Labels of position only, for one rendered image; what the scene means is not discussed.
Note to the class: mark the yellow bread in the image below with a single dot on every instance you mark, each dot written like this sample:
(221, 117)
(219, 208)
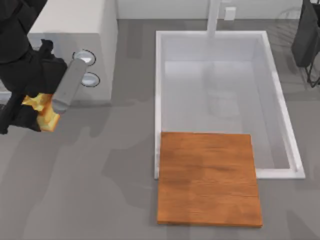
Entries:
(47, 115)

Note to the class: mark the pale grey rounded box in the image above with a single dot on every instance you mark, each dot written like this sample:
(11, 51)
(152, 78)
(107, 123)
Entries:
(68, 83)

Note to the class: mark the silver microwave knob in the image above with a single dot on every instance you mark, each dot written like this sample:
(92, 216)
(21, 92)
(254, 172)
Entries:
(86, 57)
(91, 79)

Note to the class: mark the pale microwave oven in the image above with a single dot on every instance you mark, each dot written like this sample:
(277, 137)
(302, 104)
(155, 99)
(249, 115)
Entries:
(82, 27)

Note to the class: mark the tall white tap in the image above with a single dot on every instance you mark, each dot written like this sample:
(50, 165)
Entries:
(213, 17)

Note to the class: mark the brown wooden cutting board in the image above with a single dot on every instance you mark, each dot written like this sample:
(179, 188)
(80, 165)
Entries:
(208, 180)

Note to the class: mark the white sink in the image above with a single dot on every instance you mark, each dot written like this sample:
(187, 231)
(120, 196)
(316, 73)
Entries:
(225, 100)

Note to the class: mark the black chair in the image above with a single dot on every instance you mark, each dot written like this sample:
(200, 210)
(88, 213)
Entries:
(306, 37)

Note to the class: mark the white wall socket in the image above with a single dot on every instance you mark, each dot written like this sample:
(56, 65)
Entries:
(230, 13)

